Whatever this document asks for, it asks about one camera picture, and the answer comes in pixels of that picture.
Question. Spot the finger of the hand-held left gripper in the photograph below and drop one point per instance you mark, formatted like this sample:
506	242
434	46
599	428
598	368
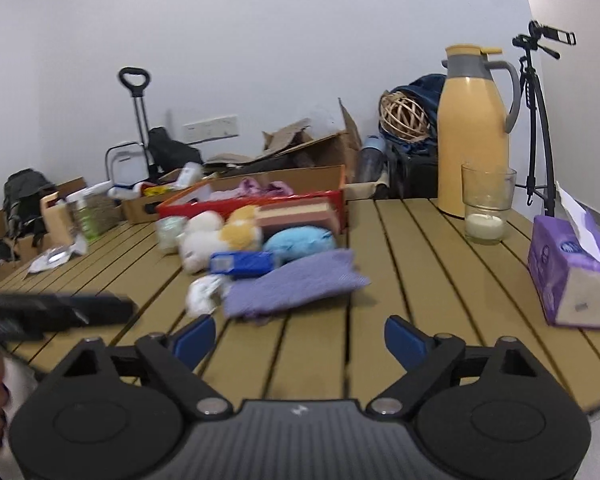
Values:
90	310

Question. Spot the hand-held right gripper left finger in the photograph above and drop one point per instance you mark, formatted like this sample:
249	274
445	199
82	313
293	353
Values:
196	341

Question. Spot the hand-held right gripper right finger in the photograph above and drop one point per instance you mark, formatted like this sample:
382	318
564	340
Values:
404	340

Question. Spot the blue packet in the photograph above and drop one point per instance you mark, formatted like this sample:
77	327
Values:
242	263

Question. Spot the white plush toy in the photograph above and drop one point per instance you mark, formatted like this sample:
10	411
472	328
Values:
200	242

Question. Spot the purple towel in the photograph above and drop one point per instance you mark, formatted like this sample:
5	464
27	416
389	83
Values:
295	282

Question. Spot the red cardboard box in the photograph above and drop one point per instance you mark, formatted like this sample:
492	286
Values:
190	206

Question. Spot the blue plush toy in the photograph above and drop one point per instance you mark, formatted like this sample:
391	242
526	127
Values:
300	244

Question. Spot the white crumpled cloth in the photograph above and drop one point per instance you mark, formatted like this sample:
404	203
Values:
205	295

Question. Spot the low cardboard box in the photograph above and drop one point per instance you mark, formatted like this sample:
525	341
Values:
5	255

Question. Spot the clear plastic packet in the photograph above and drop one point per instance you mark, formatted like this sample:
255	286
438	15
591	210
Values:
55	257

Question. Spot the green bottle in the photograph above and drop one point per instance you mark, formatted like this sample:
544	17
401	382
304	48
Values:
86	220

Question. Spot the small cardboard box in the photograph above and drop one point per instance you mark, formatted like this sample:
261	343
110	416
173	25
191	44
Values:
57	220

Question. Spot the pale green jar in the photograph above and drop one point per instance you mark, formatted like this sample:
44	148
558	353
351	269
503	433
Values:
170	235

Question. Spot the cardboard box of supplies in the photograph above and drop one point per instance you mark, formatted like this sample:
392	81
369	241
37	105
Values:
142	210

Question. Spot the dark green backpack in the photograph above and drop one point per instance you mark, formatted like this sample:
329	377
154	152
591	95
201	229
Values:
25	200

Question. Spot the beige tote bag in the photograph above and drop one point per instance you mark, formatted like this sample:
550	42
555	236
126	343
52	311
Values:
365	190

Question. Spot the drinking glass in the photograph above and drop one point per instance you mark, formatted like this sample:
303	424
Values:
487	205

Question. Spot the pink and beige sponge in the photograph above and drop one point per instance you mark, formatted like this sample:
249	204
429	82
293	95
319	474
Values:
297	217

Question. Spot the pink cloth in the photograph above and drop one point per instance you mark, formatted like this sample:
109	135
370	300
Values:
265	189

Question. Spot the black suitcase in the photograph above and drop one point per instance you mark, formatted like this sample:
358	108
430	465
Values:
417	172

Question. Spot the purple tissue pack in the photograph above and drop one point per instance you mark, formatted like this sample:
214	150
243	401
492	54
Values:
565	275

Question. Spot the black bag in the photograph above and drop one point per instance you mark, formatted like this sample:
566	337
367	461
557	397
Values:
172	152

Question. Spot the blue water bottle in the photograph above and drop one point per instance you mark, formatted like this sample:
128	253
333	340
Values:
371	160

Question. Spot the large torn cardboard box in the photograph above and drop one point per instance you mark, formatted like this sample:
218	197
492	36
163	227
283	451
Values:
325	147

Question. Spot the black hand trolley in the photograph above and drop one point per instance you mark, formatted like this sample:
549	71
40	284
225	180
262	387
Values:
140	105

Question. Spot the yellow thermos jug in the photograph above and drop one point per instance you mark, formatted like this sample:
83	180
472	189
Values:
472	130

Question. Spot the wicker ball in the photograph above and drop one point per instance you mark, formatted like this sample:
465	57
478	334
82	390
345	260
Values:
404	116

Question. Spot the black tripod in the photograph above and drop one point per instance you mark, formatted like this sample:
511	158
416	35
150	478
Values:
539	110

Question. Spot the white wall outlet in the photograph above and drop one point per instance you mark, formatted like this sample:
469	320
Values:
211	128

